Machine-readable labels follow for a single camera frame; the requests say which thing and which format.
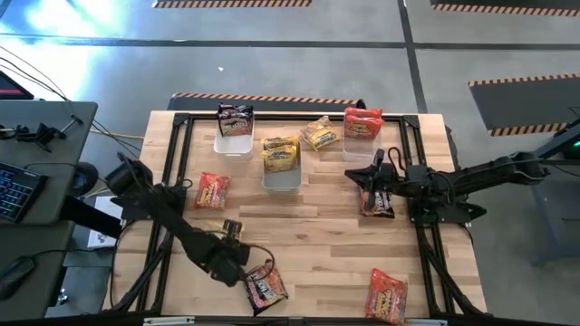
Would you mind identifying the grey-blue metal cart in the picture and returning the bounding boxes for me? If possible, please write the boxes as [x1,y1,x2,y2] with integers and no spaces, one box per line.
[498,118,580,266]

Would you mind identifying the grey plastic bin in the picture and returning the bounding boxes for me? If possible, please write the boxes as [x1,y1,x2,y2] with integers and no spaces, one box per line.
[261,138,304,194]

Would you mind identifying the black floor cable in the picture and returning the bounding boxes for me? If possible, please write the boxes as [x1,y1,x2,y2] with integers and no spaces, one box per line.
[0,44,69,103]

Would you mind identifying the black flat bar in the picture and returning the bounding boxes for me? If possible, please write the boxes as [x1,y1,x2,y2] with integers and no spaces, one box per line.
[58,195,123,240]

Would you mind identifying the white plastic bin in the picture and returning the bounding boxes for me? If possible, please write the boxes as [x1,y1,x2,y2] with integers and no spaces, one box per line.
[212,115,254,162]

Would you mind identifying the black clamp mount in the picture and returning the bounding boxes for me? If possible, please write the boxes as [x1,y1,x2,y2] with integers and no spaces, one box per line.
[34,121,68,153]

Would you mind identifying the clear plastic bin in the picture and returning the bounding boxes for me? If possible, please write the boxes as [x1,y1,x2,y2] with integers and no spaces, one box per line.
[342,108,384,163]

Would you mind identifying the dark monitor screen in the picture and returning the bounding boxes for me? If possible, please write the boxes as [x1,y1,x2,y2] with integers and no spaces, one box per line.
[0,71,35,101]

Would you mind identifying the grey side desk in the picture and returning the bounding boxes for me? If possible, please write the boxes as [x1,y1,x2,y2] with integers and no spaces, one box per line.
[0,100,99,321]

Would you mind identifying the backlit black keyboard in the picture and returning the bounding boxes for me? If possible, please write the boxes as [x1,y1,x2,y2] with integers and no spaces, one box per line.
[0,161,50,225]

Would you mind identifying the yellow floor cable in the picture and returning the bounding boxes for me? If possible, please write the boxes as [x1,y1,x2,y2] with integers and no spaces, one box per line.
[88,129,146,141]

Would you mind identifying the black computer mouse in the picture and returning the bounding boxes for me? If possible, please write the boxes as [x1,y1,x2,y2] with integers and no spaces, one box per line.
[0,255,37,301]

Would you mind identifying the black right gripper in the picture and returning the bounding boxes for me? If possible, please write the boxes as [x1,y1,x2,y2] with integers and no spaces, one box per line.
[344,149,408,216]

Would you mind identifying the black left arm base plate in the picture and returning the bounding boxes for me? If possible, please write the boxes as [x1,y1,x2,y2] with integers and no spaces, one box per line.
[111,183,188,222]

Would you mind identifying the round black object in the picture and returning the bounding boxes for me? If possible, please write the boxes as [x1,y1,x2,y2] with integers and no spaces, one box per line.
[70,161,100,198]

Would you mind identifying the black device with green light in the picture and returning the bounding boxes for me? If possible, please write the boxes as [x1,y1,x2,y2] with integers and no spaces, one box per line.
[561,138,580,160]

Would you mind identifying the black hazard-striped floor mat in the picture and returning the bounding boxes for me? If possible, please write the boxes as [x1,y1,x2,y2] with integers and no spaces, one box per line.
[166,92,367,113]
[151,0,314,9]
[430,0,580,18]
[468,73,580,138]

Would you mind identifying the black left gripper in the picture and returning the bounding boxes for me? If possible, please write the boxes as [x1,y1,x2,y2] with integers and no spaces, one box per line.
[217,220,253,273]

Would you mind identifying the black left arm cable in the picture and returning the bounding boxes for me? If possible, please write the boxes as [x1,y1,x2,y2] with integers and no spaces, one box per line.
[242,244,276,284]

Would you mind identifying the black T-handle tool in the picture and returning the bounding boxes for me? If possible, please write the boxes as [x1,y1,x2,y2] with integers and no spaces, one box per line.
[58,115,85,135]

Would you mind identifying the small black device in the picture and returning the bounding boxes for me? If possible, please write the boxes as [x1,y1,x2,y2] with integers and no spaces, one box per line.
[0,125,31,141]

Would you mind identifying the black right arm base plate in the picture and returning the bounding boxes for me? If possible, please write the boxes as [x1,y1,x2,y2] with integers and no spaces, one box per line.
[406,187,488,225]

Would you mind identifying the white printed paper sheet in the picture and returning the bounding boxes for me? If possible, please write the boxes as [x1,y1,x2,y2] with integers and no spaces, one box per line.
[86,195,124,249]

